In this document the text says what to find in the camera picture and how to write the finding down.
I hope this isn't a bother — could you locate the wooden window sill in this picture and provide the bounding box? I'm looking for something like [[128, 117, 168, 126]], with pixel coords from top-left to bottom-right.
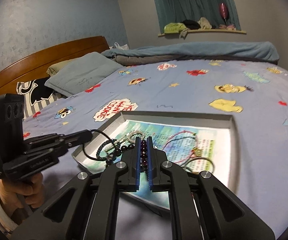
[[158, 29, 247, 37]]

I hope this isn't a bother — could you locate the striped black white pillow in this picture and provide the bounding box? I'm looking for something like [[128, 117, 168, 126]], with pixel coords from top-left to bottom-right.
[[16, 77, 65, 119]]

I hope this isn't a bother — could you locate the grey-blue pillow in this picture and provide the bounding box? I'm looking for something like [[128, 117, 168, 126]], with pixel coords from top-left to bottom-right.
[[45, 52, 122, 97]]

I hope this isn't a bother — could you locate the wooden headboard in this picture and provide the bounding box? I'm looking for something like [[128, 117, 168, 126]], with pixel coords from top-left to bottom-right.
[[0, 36, 109, 95]]

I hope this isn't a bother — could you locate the large black bead bracelet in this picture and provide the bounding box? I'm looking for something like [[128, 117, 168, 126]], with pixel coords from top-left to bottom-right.
[[105, 143, 136, 167]]

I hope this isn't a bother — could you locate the pink balloon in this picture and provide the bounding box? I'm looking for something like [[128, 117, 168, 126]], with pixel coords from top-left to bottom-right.
[[219, 3, 229, 24]]

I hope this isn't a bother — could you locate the grey shallow cardboard box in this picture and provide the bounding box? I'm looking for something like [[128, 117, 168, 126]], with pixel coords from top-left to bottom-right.
[[71, 110, 240, 210]]

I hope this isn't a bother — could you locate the teal folded blanket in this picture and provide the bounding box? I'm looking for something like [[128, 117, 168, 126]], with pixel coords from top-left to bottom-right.
[[102, 41, 280, 66]]

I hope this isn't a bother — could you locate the black cloth on sill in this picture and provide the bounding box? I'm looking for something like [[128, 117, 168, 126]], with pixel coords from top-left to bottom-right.
[[182, 20, 201, 30]]

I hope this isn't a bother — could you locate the olive pillow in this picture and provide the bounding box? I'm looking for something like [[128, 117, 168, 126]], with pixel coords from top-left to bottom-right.
[[46, 59, 73, 77]]

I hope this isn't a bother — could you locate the blue cartoon bedsheet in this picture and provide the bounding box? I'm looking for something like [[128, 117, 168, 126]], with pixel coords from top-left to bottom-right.
[[23, 60, 288, 239]]

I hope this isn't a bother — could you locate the teal curtain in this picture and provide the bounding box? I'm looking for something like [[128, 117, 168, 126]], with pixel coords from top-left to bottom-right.
[[154, 0, 241, 31]]

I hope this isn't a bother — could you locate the printed blue green paper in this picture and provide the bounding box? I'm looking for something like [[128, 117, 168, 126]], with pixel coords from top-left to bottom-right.
[[75, 119, 231, 209]]

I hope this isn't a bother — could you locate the green cloth on sill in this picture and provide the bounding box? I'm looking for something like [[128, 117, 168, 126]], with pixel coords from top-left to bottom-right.
[[164, 23, 188, 34]]

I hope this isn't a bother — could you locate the green thin bangle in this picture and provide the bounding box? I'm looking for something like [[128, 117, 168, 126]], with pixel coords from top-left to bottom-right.
[[183, 157, 215, 174]]

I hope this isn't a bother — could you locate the pink string bracelet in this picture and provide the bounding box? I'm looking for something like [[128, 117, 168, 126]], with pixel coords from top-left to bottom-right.
[[161, 129, 205, 165]]

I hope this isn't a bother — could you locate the black hair tie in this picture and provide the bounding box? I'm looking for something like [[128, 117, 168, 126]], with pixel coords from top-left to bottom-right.
[[82, 129, 117, 162]]

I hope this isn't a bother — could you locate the sparkly silver bracelet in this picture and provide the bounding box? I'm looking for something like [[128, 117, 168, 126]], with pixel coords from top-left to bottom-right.
[[119, 129, 145, 144]]

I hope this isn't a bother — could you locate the beige cloth on sill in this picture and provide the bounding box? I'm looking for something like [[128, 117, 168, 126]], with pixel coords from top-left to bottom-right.
[[198, 17, 212, 30]]

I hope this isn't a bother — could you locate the person's left hand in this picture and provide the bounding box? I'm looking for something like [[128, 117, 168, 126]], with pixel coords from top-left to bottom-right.
[[0, 173, 45, 217]]

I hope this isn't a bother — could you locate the small dark blue bead bracelet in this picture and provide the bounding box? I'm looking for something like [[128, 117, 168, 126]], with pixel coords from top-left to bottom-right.
[[95, 139, 117, 161]]

